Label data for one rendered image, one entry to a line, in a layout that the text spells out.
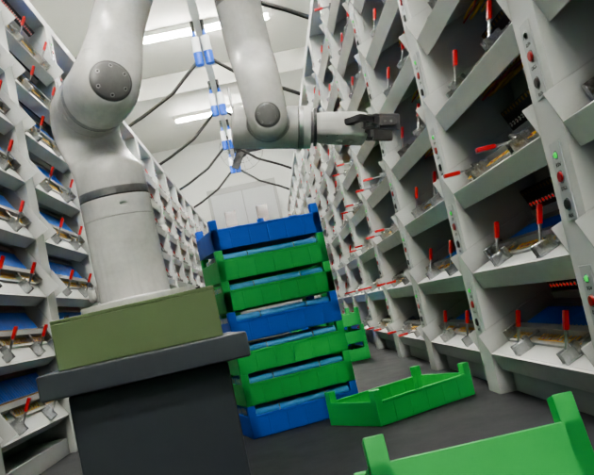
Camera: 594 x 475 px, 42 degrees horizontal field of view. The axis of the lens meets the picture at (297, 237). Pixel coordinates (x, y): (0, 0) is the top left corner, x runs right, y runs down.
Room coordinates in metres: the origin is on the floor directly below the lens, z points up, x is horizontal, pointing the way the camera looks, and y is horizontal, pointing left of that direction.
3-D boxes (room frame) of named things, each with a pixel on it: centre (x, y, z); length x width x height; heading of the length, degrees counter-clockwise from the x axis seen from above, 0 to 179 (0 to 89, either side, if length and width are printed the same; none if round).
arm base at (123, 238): (1.32, 0.29, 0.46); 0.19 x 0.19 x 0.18
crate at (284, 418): (2.09, 0.10, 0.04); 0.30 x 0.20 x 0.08; 109
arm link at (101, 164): (1.34, 0.31, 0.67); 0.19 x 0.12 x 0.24; 31
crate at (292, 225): (2.09, 0.10, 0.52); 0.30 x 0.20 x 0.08; 109
